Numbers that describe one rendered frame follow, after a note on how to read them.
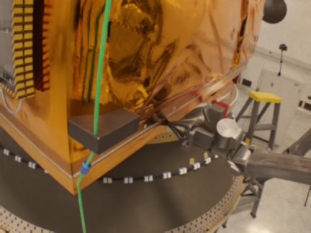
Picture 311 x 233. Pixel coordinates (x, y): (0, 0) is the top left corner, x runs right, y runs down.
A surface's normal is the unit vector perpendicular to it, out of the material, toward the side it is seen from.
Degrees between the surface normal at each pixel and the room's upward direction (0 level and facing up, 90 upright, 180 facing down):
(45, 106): 87
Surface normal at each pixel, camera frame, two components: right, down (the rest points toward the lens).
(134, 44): 0.75, 0.37
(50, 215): 0.00, -0.02
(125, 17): 0.66, 0.61
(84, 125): 0.15, -0.88
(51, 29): -0.36, 0.35
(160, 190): 0.41, 0.01
